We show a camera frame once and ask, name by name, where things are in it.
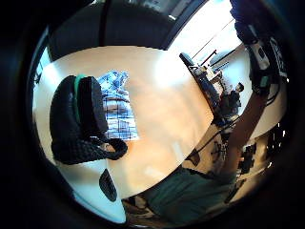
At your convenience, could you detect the blue plaid cloth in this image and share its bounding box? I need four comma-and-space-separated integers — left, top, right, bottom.
96, 70, 141, 141

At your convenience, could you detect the black oval object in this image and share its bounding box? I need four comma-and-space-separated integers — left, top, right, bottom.
98, 168, 118, 203

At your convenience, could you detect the the person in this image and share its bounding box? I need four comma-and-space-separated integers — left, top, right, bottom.
139, 165, 244, 225

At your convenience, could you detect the black cable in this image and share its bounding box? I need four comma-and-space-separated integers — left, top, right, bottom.
189, 114, 242, 159

